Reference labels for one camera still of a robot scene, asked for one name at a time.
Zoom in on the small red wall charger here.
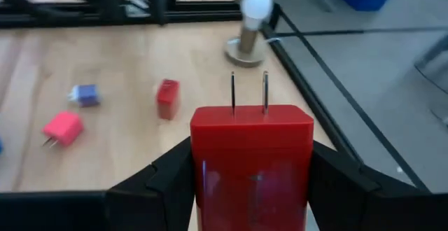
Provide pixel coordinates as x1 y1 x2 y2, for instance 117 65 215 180
155 78 181 121

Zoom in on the white bulb on metal stand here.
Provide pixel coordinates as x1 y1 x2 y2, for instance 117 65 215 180
223 0 281 68

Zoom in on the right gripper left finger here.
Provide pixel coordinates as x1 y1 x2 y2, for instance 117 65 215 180
106 136 197 231

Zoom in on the large red wall charger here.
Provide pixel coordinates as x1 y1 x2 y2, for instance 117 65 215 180
190 70 315 231

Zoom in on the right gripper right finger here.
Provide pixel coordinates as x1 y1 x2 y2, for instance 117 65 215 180
307 140 383 231

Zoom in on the pink wall charger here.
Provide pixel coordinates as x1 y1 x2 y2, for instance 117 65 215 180
41 111 85 148

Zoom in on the purple wall charger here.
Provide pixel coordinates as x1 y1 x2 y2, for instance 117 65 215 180
67 83 102 108

